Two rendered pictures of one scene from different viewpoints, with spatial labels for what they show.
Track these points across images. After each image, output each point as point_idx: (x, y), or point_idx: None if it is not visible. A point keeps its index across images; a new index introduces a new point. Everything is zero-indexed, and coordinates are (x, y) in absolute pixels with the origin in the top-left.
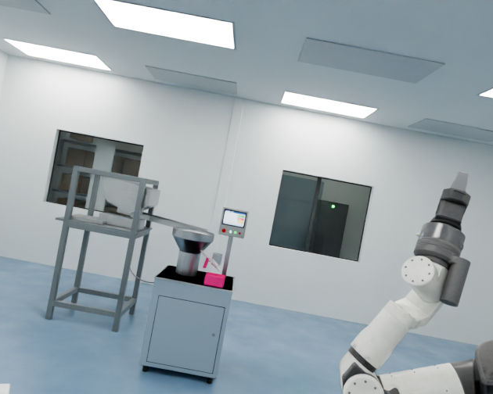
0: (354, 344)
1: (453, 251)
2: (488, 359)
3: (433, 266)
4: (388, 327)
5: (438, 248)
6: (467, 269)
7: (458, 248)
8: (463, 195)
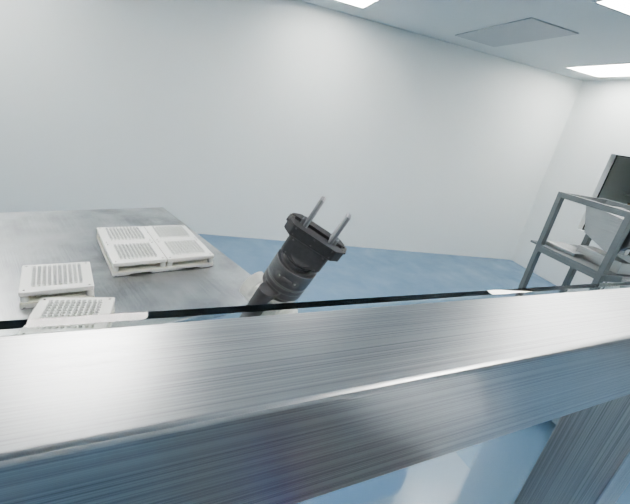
0: None
1: (267, 276)
2: None
3: (245, 280)
4: None
5: (265, 270)
6: (256, 296)
7: (273, 276)
8: (287, 222)
